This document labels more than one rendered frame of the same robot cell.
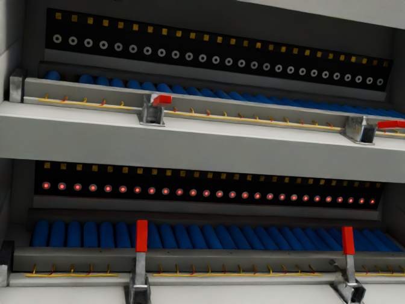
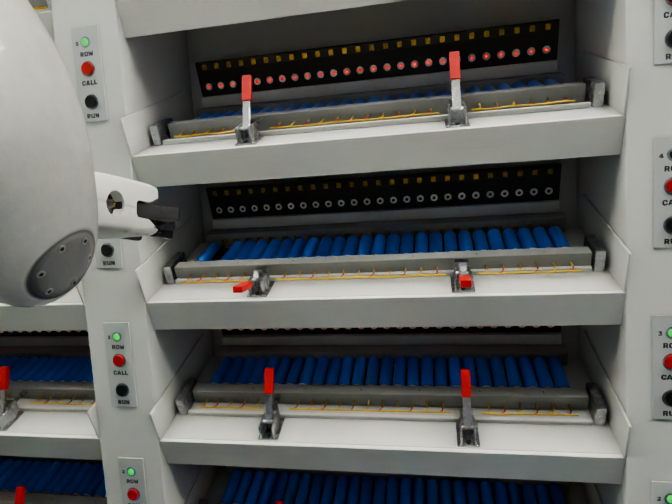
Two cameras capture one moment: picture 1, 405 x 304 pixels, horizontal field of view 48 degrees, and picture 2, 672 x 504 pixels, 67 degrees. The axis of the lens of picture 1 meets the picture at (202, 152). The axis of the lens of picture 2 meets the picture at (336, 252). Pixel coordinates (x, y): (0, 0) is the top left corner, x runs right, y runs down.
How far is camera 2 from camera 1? 38 cm
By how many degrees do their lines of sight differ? 28
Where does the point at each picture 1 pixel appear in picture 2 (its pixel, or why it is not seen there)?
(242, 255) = (371, 392)
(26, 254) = (200, 390)
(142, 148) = (251, 315)
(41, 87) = (185, 270)
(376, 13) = (463, 155)
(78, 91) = (210, 269)
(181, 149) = (282, 314)
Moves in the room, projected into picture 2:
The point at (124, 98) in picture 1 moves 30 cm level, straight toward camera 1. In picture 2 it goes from (245, 270) to (84, 323)
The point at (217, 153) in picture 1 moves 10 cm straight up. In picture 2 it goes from (313, 314) to (308, 238)
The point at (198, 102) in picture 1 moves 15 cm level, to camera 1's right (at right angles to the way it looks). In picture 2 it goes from (305, 265) to (410, 265)
